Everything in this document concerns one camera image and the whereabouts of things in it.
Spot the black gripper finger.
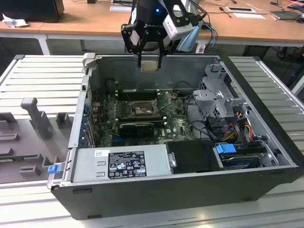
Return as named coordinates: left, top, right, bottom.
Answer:
left=156, top=38, right=178, bottom=69
left=121, top=22, right=146, bottom=69

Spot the CPU with silver top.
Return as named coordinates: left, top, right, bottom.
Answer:
left=140, top=60, right=159, bottom=72

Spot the thin wire locking lever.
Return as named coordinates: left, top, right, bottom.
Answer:
left=125, top=89, right=135, bottom=106

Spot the black RAM slot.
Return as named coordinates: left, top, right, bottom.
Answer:
left=116, top=94, right=160, bottom=100
left=117, top=114, right=167, bottom=121
left=116, top=88, right=160, bottom=95
left=118, top=120, right=168, bottom=126

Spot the CPU socket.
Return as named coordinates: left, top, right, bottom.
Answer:
left=129, top=100, right=159, bottom=117

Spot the light grey case latch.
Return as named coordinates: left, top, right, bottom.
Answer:
left=82, top=52, right=97, bottom=70

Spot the silver metal drive cage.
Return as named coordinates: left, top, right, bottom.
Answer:
left=191, top=62, right=254, bottom=121

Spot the green motherboard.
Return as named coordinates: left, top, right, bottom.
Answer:
left=91, top=91, right=199, bottom=148

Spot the black graphics card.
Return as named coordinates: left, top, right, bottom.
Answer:
left=118, top=122, right=154, bottom=138

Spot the white paper sheet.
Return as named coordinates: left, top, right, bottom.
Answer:
left=233, top=12, right=267, bottom=19

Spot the black box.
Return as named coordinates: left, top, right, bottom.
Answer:
left=0, top=0, right=65, bottom=24

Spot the black plastic shroud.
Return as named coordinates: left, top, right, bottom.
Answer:
left=164, top=139, right=226, bottom=174

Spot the hard disk in blue carrier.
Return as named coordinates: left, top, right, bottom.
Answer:
left=215, top=143, right=265, bottom=171

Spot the crumpled white paper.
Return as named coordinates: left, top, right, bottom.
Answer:
left=1, top=13, right=29, bottom=29

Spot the grey parts rack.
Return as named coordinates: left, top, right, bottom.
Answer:
left=0, top=96, right=75, bottom=185

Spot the grey power supply with label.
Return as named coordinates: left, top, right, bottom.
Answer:
left=71, top=144, right=172, bottom=183

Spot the grey laptop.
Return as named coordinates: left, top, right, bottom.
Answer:
left=269, top=10, right=301, bottom=21

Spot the black and grey PC case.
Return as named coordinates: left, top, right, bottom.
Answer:
left=47, top=52, right=304, bottom=221

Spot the blue case latch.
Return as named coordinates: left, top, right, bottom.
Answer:
left=47, top=164, right=60, bottom=176

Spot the green RAM stick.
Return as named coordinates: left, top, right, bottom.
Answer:
left=0, top=154, right=40, bottom=161

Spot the white desk cable port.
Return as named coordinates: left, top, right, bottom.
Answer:
left=110, top=5, right=133, bottom=12
left=225, top=6, right=257, bottom=13

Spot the wooden desk white frame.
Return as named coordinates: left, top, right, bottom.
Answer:
left=39, top=0, right=304, bottom=57
left=0, top=0, right=65, bottom=57

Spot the yellow and red wire bundle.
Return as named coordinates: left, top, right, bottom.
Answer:
left=223, top=120, right=254, bottom=141

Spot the white table frame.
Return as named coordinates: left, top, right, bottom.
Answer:
left=291, top=75, right=304, bottom=96

